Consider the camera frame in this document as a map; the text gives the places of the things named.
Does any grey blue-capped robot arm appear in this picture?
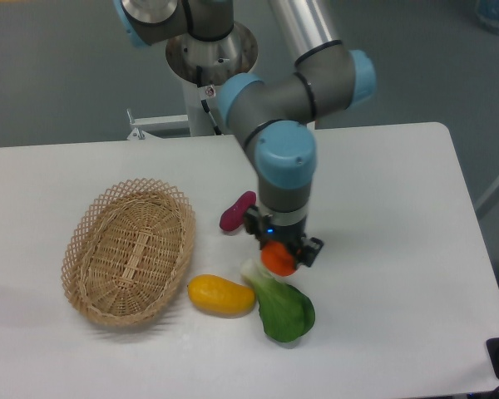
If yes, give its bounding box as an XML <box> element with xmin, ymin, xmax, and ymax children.
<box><xmin>114</xmin><ymin>1</ymin><xmax>376</xmax><ymax>267</ymax></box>

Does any green bok choy toy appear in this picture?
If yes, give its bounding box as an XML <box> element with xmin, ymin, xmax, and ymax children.
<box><xmin>240</xmin><ymin>259</ymin><xmax>316</xmax><ymax>343</ymax></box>

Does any white base bracket frame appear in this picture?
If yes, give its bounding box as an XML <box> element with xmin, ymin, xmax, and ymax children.
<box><xmin>126</xmin><ymin>108</ymin><xmax>190</xmax><ymax>140</ymax></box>

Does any black cable on pedestal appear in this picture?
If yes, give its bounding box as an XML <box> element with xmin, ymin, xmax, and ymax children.
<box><xmin>195</xmin><ymin>65</ymin><xmax>225</xmax><ymax>136</ymax></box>

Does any orange toy fruit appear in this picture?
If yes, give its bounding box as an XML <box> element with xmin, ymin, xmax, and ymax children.
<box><xmin>260</xmin><ymin>241</ymin><xmax>296</xmax><ymax>277</ymax></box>

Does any yellow mango toy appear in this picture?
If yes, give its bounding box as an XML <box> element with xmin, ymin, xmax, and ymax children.
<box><xmin>187</xmin><ymin>274</ymin><xmax>255</xmax><ymax>317</ymax></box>

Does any purple sweet potato toy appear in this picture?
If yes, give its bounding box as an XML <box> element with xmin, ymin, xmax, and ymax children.
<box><xmin>219</xmin><ymin>191</ymin><xmax>257</xmax><ymax>232</ymax></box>

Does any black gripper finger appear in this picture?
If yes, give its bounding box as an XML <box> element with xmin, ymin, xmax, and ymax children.
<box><xmin>243</xmin><ymin>205</ymin><xmax>262</xmax><ymax>244</ymax></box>
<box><xmin>290</xmin><ymin>236</ymin><xmax>324</xmax><ymax>268</ymax></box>

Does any woven wicker basket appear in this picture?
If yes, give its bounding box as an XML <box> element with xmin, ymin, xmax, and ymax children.
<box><xmin>61</xmin><ymin>179</ymin><xmax>195</xmax><ymax>328</ymax></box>

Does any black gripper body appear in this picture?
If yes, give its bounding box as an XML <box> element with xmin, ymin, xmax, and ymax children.
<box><xmin>255</xmin><ymin>209</ymin><xmax>308</xmax><ymax>254</ymax></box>

